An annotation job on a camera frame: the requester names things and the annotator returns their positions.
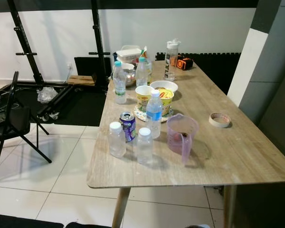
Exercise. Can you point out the black folding chair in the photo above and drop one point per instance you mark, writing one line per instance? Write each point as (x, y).
(9, 126)

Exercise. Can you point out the small clear bottle white cap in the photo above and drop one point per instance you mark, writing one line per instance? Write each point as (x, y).
(117, 142)
(145, 149)

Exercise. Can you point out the purple plastic pitcher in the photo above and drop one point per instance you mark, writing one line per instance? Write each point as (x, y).
(180, 140)

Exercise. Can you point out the white plastic container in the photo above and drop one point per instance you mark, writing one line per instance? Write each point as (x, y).
(129, 54)

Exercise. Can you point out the black foam wall mat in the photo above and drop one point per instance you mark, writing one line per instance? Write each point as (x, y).
(213, 71)

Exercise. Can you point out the white wall socket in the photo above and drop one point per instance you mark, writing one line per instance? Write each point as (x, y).
(69, 66)

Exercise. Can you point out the white bowl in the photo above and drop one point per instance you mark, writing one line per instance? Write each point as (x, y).
(166, 85)

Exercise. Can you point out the orange white snack packet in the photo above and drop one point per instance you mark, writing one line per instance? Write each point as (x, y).
(145, 52)

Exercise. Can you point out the beige tape roll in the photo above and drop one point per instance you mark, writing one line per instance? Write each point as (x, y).
(212, 121)

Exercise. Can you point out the black metal rack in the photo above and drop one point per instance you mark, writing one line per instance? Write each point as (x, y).
(96, 28)

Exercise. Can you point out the purple drink can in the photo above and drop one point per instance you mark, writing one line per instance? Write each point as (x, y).
(129, 127)

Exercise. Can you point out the black rubber gym mat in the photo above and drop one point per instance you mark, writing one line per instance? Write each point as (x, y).
(85, 107)

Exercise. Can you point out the black floor mat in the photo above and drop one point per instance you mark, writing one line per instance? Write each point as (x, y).
(90, 225)
(19, 222)

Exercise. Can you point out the patterned plate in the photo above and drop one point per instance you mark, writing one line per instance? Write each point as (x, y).
(140, 116)

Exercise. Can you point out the water bottle blue label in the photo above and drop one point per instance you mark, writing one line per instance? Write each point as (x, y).
(154, 115)

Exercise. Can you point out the teal cap clear bottle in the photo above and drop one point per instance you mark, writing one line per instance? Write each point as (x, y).
(141, 73)

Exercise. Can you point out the teal cap bottle green label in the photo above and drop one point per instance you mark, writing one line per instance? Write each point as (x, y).
(119, 85)

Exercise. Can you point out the metal bowl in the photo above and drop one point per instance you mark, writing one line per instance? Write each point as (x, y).
(130, 75)

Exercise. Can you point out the clear sports bottle black print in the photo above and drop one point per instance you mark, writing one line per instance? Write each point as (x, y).
(171, 61)

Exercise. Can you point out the crumpled clear plastic bag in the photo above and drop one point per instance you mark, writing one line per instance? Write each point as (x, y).
(47, 95)

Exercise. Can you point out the wooden block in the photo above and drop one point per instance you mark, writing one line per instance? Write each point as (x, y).
(80, 80)

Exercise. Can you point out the orange black device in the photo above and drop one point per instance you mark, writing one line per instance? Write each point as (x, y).
(185, 63)

